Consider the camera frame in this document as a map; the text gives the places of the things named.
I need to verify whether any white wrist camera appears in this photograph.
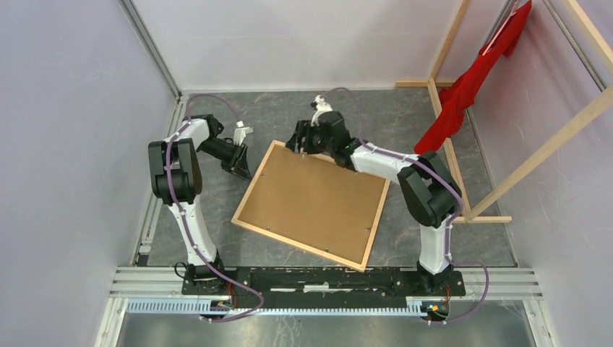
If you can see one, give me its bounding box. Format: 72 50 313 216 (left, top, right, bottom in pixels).
310 95 333 127
233 121 253 145

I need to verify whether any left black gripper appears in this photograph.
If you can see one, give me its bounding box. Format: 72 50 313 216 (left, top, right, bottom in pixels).
197 138 252 182

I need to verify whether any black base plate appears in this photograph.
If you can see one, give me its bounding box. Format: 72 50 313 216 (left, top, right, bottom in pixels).
174 262 466 309

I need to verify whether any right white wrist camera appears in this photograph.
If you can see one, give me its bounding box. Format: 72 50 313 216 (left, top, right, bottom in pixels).
310 95 333 127

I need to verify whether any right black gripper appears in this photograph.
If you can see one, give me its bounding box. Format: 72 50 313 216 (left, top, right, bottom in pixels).
284 120 334 155

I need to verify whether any red cloth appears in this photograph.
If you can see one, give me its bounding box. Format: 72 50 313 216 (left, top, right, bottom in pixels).
414 1 532 155

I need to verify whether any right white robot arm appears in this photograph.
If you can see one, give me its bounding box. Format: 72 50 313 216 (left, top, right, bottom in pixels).
286 111 463 295

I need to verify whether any wooden picture frame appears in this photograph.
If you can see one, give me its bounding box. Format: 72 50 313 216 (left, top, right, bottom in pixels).
231 140 392 273

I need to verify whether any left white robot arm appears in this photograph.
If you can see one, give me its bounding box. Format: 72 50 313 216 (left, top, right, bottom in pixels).
147 114 252 295

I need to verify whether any wooden stand structure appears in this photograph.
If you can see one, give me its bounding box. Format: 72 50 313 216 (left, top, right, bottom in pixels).
395 0 613 225

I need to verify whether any brown backing board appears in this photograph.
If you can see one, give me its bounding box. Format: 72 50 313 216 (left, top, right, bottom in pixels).
238 145 387 266

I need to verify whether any aluminium rail base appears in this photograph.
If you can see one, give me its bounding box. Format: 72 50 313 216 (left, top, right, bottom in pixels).
111 267 543 317

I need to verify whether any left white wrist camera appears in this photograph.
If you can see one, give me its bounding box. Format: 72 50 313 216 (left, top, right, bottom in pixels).
233 121 253 145

